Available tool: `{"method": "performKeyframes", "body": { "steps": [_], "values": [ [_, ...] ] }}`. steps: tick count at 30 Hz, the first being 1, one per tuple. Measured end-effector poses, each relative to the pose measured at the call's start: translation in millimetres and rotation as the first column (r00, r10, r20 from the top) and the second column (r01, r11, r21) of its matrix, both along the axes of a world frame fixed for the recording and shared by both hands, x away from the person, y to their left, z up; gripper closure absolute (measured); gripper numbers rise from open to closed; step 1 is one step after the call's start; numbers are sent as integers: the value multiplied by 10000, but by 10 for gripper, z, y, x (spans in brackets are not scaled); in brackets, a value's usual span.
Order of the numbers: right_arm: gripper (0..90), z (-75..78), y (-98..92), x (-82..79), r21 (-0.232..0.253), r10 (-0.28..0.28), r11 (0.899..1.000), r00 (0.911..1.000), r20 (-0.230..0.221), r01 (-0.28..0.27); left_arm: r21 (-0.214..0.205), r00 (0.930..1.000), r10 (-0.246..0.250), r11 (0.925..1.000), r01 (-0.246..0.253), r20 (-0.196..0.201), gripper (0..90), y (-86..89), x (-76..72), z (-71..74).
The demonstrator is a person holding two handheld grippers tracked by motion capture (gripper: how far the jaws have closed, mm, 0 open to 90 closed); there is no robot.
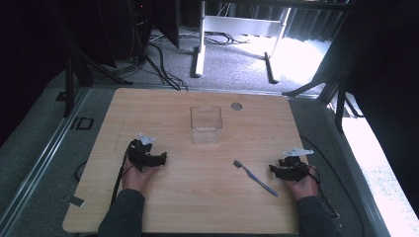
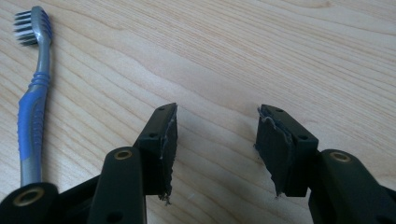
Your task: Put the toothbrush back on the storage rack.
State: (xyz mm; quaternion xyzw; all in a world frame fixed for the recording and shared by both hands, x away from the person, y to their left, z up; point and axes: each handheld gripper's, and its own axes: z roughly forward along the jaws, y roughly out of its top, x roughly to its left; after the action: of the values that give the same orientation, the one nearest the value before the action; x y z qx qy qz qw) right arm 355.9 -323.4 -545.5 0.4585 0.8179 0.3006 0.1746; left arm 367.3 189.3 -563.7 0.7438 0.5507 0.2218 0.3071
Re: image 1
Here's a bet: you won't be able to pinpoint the person's right hand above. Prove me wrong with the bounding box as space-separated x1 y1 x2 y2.
284 164 320 201

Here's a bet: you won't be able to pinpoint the white desk frame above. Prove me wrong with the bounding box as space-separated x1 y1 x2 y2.
190 0 293 85

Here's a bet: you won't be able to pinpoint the black metal stand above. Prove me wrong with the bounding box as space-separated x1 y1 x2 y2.
282 13 365 132
48 0 133 119

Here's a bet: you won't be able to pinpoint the dark computer tower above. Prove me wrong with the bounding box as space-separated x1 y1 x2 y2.
126 0 153 62

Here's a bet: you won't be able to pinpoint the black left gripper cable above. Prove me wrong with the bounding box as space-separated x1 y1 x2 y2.
110 146 133 206

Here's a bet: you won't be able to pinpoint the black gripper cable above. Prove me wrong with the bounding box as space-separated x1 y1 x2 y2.
110 146 133 206
307 164 341 220

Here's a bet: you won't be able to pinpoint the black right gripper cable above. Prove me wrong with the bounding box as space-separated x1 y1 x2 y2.
307 164 341 220

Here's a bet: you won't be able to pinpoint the black floor cables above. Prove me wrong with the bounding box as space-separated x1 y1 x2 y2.
131 31 251 92

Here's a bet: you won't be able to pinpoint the person's left hand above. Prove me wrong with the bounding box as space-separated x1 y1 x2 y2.
122 160 158 193

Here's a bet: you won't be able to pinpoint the dark tape piece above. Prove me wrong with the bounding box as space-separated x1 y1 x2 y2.
67 195 86 208

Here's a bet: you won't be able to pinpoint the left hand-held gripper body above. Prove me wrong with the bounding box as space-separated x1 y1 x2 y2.
126 132 161 173

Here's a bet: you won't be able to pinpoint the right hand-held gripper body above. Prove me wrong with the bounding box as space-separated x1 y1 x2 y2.
278 146 315 183

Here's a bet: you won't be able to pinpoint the clear plastic box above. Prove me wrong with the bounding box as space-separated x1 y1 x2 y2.
190 105 223 145

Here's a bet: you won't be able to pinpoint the blue toothbrush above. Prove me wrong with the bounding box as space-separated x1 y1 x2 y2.
233 159 280 198

